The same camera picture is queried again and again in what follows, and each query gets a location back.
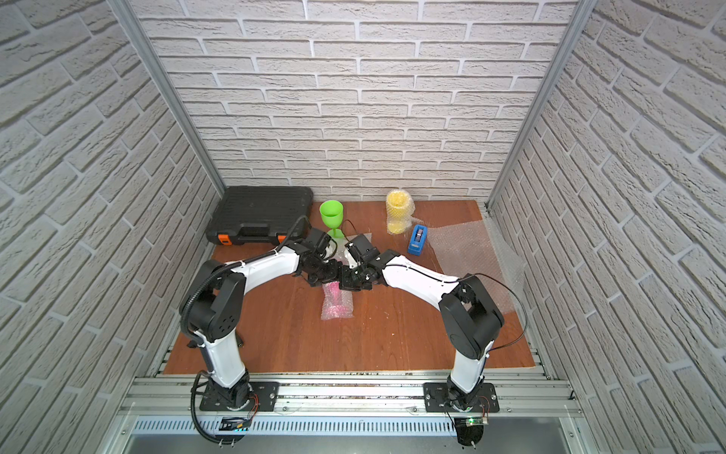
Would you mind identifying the blue tape dispenser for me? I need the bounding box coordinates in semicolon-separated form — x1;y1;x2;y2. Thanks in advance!
408;224;428;257

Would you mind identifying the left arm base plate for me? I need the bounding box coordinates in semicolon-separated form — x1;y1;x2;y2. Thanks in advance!
200;381;280;412

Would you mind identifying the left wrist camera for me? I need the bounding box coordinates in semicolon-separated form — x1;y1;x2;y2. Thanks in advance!
302;228;338;260

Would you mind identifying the pink plastic wine glass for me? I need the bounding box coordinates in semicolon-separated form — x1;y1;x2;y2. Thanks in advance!
321;283;354;321

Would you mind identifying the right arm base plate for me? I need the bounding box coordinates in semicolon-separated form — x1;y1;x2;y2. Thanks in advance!
423;382;500;415

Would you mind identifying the aluminium mounting rail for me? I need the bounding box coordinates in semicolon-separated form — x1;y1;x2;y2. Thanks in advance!
115;369;583;436

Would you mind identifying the black plastic tool case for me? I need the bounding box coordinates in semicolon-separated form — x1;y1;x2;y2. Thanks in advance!
205;185;314;246

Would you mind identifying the bubble wrap sheet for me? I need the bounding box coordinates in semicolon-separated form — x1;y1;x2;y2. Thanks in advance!
385;188;418;236
321;230;357;321
427;218;525;315

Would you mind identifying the green plastic wine glass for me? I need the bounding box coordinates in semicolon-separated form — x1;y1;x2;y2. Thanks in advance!
320;200;344;238

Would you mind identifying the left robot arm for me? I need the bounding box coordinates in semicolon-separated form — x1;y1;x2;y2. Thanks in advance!
180;246;344;391

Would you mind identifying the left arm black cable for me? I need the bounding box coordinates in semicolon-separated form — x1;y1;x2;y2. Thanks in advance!
178;214;310;445

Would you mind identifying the yellow plastic wine glass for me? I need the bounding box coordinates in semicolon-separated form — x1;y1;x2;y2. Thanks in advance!
386;190;413;235

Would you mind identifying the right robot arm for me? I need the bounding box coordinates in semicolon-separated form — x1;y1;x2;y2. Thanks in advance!
338;252;505;395

